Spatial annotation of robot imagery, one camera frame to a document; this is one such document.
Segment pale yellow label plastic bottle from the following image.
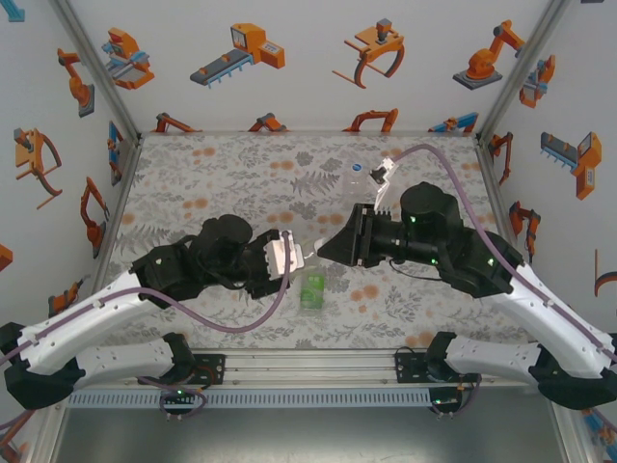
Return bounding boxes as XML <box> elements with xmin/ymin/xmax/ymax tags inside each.
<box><xmin>293</xmin><ymin>238</ymin><xmax>323</xmax><ymax>271</ymax></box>

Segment green label plastic bottle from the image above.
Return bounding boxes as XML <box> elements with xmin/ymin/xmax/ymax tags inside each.
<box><xmin>298</xmin><ymin>266</ymin><xmax>330</xmax><ymax>315</ymax></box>

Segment clear unlabelled plastic bottle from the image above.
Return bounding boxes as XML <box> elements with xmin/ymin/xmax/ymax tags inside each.
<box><xmin>342</xmin><ymin>162</ymin><xmax>375</xmax><ymax>207</ymax></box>

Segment floral patterned table cover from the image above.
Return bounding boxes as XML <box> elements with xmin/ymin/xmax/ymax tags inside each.
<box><xmin>94</xmin><ymin>133</ymin><xmax>537</xmax><ymax>352</ymax></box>

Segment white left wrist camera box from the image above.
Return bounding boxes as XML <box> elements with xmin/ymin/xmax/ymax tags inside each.
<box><xmin>261</xmin><ymin>230</ymin><xmax>307</xmax><ymax>282</ymax></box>

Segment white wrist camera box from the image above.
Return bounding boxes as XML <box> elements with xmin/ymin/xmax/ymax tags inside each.
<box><xmin>261</xmin><ymin>230</ymin><xmax>307</xmax><ymax>282</ymax></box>
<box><xmin>367</xmin><ymin>155</ymin><xmax>402</xmax><ymax>216</ymax></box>

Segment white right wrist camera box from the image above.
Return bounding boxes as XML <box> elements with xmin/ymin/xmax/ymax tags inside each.
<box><xmin>367</xmin><ymin>155</ymin><xmax>402</xmax><ymax>216</ymax></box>

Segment aluminium side rail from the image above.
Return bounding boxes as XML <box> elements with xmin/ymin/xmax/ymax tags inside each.
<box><xmin>89</xmin><ymin>133</ymin><xmax>145</xmax><ymax>295</ymax></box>
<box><xmin>473</xmin><ymin>136</ymin><xmax>551</xmax><ymax>347</ymax></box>

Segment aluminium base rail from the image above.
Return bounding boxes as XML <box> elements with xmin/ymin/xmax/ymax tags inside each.
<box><xmin>45</xmin><ymin>348</ymin><xmax>574</xmax><ymax>391</ymax></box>

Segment grey slotted cable duct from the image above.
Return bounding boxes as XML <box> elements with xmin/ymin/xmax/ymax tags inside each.
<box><xmin>66</xmin><ymin>388</ymin><xmax>431</xmax><ymax>410</ymax></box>

